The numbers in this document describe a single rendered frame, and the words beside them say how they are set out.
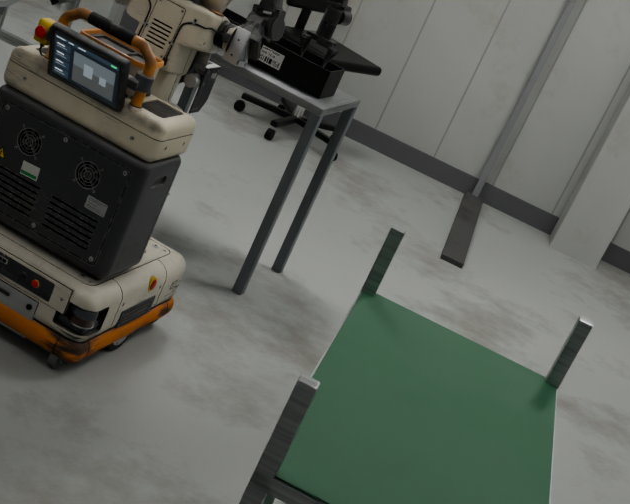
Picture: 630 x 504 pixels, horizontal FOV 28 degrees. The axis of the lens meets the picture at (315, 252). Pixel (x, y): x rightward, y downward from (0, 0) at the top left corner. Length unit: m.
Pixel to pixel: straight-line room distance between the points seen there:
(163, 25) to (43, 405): 1.20
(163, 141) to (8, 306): 0.69
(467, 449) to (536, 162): 5.66
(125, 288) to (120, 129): 0.52
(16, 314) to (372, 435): 1.96
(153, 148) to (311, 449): 1.83
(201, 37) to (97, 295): 0.84
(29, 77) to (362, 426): 2.01
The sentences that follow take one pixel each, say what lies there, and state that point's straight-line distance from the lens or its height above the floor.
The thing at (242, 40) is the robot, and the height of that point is 1.05.
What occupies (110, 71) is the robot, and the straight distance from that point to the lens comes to 3.56.
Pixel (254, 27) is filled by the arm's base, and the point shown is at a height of 1.08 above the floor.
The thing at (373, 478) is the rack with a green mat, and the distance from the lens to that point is 1.92.
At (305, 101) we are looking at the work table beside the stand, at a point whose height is 0.80.
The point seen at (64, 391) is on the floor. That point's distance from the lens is 3.74.
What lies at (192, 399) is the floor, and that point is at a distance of 3.97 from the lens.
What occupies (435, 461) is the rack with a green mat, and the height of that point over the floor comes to 0.95.
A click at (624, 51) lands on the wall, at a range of 7.64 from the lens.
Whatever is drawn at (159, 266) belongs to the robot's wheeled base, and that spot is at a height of 0.27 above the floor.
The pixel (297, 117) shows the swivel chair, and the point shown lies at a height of 0.11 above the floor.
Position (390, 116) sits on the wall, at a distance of 7.76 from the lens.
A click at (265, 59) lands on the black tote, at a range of 4.79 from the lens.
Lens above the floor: 1.82
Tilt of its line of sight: 19 degrees down
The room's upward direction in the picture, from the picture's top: 25 degrees clockwise
